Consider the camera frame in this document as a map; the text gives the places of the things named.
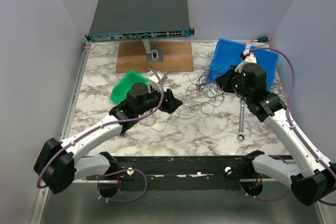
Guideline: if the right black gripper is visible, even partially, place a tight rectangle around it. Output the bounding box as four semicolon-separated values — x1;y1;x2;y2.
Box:
216;64;251;101

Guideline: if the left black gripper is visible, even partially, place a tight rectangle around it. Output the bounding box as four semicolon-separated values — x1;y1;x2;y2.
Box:
136;84;182;116

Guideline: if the black wire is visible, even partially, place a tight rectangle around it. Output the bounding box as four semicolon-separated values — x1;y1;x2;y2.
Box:
138;73;226;133

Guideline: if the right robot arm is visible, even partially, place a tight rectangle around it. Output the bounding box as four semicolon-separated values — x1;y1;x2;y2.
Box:
215;63;335;206

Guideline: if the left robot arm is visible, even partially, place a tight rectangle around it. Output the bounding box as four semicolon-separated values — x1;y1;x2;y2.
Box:
34;82;183;194

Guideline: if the small open-end chrome wrench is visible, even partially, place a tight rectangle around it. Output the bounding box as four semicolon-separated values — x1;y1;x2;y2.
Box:
181;105;195;113

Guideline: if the blue storage bin left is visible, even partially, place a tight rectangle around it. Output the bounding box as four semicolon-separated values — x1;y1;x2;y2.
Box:
210;38;246;81

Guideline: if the blue storage bin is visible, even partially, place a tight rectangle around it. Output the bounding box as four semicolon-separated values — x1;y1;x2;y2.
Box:
253;49;279;91
210;38;246;81

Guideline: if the wooden base board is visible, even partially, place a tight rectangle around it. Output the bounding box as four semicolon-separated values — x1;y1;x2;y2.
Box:
115;41;194;73

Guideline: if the blue storage bin right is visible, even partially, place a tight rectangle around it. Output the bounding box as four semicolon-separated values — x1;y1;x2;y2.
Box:
253;49;279;91

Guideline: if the green storage bin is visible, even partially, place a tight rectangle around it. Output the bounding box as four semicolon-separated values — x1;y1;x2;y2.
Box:
110;70;148;104

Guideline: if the long ratchet chrome wrench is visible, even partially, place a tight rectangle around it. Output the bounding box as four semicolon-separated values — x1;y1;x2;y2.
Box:
237;99;246;142

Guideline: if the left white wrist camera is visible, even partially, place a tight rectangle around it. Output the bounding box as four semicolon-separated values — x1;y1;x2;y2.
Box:
148;71;167;92

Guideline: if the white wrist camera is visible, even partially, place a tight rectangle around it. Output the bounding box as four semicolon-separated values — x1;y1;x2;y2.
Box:
235;49;257;73
148;71;167;92

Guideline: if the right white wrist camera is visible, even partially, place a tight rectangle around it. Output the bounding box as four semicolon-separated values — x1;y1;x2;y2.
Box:
235;49;257;73

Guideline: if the grey metal stand bracket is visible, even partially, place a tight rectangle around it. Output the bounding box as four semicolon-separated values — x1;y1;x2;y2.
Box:
142;39;164;63

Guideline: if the green handled screwdriver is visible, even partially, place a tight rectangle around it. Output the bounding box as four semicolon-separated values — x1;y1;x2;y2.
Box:
252;36;269;43

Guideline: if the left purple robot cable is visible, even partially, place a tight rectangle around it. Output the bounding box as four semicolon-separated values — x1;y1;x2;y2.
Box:
36;68;165;203

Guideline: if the black mounting base rail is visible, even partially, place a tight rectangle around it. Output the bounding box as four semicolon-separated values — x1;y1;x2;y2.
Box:
86;153;274;191

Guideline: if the grey network switch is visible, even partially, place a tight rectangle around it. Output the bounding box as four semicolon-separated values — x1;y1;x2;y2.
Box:
85;0;195;42

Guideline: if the aluminium frame rail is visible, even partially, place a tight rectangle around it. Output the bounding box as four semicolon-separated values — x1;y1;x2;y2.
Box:
30;42;91;223

